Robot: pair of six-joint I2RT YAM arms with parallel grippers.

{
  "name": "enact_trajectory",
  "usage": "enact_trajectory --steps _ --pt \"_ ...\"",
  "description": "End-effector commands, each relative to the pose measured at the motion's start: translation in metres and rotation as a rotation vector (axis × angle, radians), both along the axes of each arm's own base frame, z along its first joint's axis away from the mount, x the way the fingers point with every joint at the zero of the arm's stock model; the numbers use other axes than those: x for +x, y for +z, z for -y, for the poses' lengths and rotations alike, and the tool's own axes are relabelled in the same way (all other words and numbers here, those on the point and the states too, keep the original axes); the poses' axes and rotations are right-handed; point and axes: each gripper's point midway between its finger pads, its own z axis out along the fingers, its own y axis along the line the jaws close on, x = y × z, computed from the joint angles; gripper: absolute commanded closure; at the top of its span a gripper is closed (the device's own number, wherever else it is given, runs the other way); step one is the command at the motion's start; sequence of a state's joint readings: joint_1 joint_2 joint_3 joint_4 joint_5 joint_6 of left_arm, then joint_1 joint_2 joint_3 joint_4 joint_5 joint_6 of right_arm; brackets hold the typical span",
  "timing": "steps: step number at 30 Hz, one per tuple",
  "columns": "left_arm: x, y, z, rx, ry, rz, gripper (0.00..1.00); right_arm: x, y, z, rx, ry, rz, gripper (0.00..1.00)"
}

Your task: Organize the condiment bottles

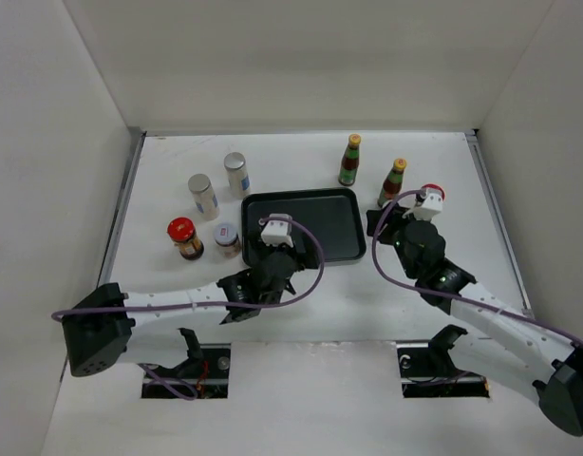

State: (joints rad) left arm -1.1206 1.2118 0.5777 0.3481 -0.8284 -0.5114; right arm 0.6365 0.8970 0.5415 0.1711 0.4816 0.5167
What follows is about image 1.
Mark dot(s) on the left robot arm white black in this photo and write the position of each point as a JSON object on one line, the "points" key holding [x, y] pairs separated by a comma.
{"points": [[162, 329]]}

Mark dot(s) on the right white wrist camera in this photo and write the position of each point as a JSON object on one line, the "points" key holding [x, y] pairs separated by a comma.
{"points": [[426, 207]]}

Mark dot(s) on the black rectangular plastic tray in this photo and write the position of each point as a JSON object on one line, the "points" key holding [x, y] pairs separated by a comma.
{"points": [[331, 214]]}

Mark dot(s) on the red-lid dark sauce jar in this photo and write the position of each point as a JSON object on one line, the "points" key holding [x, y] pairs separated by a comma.
{"points": [[432, 188]]}

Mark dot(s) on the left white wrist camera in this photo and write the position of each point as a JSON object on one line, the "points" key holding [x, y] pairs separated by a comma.
{"points": [[277, 230]]}

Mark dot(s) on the silver-lid spice jar front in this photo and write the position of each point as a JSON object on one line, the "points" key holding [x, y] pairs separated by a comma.
{"points": [[204, 196]]}

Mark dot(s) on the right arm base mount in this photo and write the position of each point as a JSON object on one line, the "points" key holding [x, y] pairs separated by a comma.
{"points": [[427, 370]]}

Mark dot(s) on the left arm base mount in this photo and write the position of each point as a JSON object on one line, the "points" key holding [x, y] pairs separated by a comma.
{"points": [[202, 374]]}

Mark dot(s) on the green sauce bottle yellow cap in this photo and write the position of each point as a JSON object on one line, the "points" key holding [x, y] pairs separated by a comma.
{"points": [[350, 161]]}

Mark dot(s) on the red-lid chili sauce jar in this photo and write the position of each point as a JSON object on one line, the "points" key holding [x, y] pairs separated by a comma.
{"points": [[183, 233]]}

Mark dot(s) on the silver-lid spice jar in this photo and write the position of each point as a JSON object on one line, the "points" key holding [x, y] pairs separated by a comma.
{"points": [[204, 196], [238, 177]]}

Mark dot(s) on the white-lid small jar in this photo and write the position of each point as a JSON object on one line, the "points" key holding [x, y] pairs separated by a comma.
{"points": [[227, 239]]}

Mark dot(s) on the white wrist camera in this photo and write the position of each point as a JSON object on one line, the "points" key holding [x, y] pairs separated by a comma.
{"points": [[277, 230], [426, 207]]}

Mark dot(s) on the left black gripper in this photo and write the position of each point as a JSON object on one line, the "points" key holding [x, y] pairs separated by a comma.
{"points": [[266, 250]]}

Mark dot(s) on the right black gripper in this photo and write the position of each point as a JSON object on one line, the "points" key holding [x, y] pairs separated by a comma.
{"points": [[396, 217]]}

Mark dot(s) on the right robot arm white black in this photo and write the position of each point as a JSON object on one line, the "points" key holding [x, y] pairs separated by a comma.
{"points": [[542, 363]]}

